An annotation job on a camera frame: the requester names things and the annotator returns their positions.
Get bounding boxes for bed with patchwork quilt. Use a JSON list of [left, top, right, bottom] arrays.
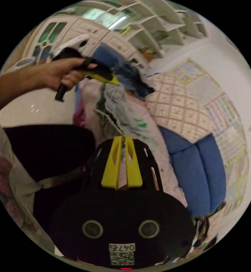
[[74, 58, 250, 236]]

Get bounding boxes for person's body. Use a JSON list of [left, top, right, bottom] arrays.
[[0, 100, 96, 255]]

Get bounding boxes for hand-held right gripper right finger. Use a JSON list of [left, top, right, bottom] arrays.
[[125, 137, 143, 188]]

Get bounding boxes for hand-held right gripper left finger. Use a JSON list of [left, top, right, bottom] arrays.
[[101, 136, 123, 189]]

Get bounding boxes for pile of clothes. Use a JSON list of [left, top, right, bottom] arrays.
[[91, 45, 155, 101]]

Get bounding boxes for white cupboard with glass doors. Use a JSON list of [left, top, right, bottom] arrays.
[[21, 15, 151, 71]]

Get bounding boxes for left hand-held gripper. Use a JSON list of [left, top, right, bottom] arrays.
[[52, 47, 120, 102]]

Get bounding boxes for white wall shelf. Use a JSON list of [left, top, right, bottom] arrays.
[[108, 0, 209, 60]]

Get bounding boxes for person's left forearm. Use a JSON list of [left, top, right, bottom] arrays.
[[0, 66, 47, 113]]

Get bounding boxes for person's left hand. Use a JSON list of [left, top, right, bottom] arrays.
[[37, 57, 98, 92]]

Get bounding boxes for blue rolled blanket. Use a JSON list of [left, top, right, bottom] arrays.
[[158, 126, 227, 218]]

